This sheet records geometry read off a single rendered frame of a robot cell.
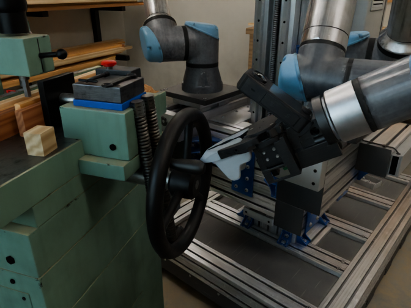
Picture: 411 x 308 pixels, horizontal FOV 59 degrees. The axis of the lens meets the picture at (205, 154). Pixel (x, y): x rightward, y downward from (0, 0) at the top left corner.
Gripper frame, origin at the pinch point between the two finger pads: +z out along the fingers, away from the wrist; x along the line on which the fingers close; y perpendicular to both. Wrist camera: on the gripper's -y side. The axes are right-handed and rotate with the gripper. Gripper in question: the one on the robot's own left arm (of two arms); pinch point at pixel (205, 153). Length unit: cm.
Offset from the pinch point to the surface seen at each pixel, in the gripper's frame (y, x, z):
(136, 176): -0.1, 3.9, 17.9
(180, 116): -6.9, 3.4, 2.5
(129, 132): -8.6, 0.4, 11.3
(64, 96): -20.2, 5.7, 24.2
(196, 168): 0.6, -3.6, 0.7
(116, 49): -66, 272, 177
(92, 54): -69, 238, 181
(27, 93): -24.5, 5.3, 31.7
